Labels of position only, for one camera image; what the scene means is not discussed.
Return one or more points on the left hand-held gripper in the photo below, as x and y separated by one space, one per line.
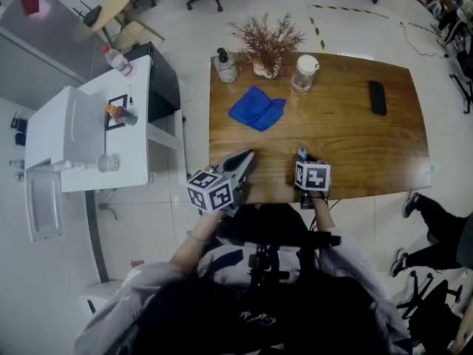
212 194

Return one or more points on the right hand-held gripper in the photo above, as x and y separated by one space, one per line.
314 176

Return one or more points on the person's right forearm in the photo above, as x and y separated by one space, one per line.
323 216

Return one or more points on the person's left forearm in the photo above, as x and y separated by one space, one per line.
197 240

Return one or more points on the blue cloth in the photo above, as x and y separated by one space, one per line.
255 111

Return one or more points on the glass jar with white lid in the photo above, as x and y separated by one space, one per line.
305 74

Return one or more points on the green wrist band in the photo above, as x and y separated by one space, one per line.
199 239

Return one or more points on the clear pump bottle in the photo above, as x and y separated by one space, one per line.
225 67

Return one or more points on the white side table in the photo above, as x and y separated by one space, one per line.
140 150

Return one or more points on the dried plant in pot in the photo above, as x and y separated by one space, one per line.
268 46

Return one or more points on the black cabinet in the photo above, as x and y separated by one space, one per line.
162 76

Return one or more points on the person's grey sweatshirt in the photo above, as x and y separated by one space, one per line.
354 272

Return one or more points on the clear glass cup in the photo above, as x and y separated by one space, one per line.
108 163

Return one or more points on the clear plastic water bottle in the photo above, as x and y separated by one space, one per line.
119 62

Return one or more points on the cream stool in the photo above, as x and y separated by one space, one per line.
129 35

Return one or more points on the white box appliance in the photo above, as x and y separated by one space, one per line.
66 128

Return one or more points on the white tray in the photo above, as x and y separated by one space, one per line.
44 205

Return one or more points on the round wooden table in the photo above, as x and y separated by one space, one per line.
112 7

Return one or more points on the black router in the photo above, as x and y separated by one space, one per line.
92 15

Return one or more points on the grey metal cabinet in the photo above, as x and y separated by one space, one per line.
51 43

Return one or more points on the red paper object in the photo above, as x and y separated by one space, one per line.
30 4

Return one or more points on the black chest mount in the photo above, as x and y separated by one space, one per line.
273 246

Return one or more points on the black picture frame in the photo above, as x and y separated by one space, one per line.
111 124

